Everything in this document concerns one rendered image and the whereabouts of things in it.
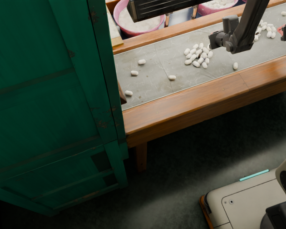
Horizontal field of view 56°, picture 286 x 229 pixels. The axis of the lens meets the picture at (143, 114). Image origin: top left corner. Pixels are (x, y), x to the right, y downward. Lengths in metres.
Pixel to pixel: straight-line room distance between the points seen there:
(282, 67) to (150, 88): 0.62
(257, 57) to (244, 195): 0.73
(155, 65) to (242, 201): 0.86
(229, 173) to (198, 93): 0.85
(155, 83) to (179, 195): 0.84
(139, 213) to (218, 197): 0.51
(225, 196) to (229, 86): 0.63
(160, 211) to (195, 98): 0.86
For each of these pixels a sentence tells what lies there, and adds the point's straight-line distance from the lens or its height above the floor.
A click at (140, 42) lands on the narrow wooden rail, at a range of 1.35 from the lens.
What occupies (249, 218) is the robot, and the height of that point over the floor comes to 0.28.
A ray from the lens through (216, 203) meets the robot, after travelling 1.57.
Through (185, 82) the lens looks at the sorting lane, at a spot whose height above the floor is 0.74.
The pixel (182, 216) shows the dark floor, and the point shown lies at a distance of 1.80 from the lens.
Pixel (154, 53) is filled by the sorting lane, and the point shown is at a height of 0.74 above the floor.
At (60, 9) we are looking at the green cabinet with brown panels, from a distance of 0.49.
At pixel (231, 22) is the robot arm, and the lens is 1.12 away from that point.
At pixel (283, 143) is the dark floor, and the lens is 2.13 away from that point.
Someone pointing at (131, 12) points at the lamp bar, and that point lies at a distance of 1.03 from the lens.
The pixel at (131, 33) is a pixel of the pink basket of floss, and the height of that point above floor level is 0.75.
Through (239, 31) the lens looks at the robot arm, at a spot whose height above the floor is 1.07.
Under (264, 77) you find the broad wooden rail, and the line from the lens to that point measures 1.34.
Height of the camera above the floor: 1.78
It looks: 64 degrees down
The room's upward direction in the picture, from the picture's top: straight up
